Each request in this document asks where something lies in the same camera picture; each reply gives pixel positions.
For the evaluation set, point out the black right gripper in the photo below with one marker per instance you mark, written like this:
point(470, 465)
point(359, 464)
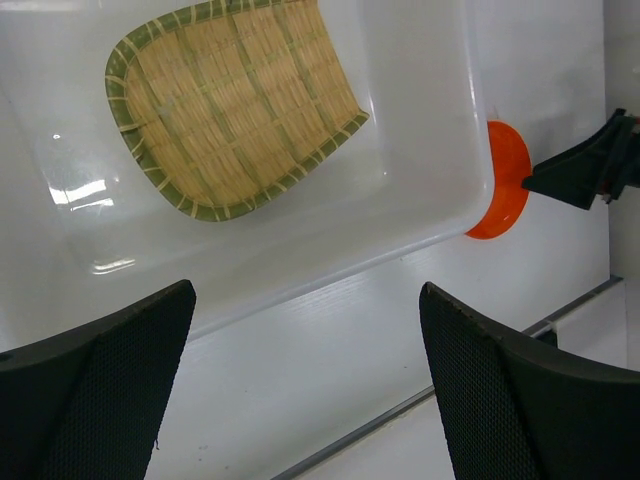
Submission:
point(604, 164)

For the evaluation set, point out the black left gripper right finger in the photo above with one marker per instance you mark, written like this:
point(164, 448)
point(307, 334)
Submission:
point(514, 407)

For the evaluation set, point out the woven bamboo tray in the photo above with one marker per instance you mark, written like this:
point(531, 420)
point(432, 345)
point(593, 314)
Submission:
point(226, 105)

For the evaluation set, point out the orange plastic plate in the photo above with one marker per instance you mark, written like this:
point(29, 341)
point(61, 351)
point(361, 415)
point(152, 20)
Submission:
point(511, 165)

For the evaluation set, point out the translucent white plastic bin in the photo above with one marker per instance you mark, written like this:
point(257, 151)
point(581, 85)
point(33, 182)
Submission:
point(85, 233)

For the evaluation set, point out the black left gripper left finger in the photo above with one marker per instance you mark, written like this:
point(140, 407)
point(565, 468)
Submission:
point(88, 403)

